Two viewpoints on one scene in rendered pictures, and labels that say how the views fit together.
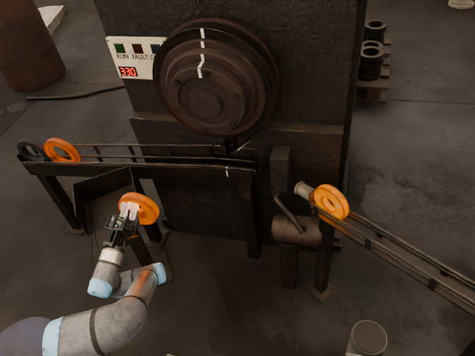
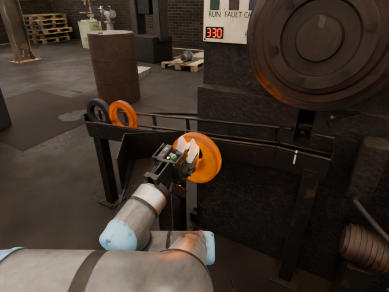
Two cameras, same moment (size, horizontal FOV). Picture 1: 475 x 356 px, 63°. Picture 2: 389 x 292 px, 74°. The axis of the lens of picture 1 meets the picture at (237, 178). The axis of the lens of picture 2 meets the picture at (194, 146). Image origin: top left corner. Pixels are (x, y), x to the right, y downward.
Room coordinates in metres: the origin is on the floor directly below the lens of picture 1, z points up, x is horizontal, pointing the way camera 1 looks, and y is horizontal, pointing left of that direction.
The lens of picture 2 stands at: (0.33, 0.30, 1.20)
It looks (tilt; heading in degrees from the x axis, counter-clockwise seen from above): 29 degrees down; 8
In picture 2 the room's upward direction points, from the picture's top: straight up
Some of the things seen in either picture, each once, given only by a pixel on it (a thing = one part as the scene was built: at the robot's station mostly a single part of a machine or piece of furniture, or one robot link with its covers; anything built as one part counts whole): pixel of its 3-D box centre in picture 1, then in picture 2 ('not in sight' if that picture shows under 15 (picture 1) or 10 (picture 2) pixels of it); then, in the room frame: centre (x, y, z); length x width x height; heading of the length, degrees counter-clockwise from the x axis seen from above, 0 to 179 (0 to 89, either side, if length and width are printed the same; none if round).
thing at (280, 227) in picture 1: (297, 254); (360, 288); (1.01, -0.23, 0.27); 0.22 x 0.13 x 0.53; 69
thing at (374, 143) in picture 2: (280, 171); (365, 170); (1.19, -0.20, 0.68); 0.11 x 0.08 x 0.24; 159
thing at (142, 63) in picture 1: (142, 58); (234, 18); (1.48, 0.31, 1.15); 0.26 x 0.02 x 0.18; 69
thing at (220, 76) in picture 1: (207, 100); (319, 38); (1.16, 0.06, 1.11); 0.28 x 0.06 x 0.28; 69
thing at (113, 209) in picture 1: (128, 237); (160, 212); (1.20, 0.58, 0.36); 0.26 x 0.20 x 0.72; 104
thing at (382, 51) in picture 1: (317, 49); not in sight; (3.02, -0.85, 0.22); 1.20 x 0.81 x 0.44; 67
